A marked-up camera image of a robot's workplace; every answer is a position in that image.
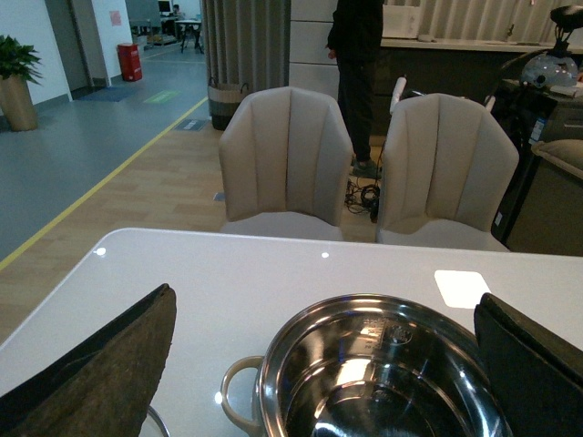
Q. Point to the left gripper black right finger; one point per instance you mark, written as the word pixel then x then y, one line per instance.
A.
pixel 535 375

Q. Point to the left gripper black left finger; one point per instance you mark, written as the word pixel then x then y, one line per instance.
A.
pixel 104 386

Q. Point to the glass pot lid with knob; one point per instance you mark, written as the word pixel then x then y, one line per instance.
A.
pixel 154 425

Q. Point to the beige sofa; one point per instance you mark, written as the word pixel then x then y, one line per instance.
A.
pixel 563 155

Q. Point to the beige chair on right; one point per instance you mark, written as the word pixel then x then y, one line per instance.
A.
pixel 447 165

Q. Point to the beige chair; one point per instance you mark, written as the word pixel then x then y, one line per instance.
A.
pixel 285 158
pixel 447 165

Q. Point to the beige chair on left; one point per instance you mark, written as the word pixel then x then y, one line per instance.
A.
pixel 285 158

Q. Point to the woven basket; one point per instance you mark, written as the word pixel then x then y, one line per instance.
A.
pixel 224 100

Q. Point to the red fire extinguisher box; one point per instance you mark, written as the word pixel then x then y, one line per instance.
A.
pixel 128 57

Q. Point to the potted green plant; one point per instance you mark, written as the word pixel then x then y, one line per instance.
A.
pixel 18 68

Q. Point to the white drawer column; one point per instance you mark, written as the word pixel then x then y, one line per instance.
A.
pixel 309 65

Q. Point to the white microwave oven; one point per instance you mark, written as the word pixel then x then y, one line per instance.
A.
pixel 401 21

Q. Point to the person in dark clothes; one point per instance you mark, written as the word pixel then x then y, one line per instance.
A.
pixel 354 43

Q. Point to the steel pot with beige handles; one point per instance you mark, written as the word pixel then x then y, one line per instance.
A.
pixel 365 365

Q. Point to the black stroller with white handles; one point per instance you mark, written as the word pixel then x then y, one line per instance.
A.
pixel 402 91

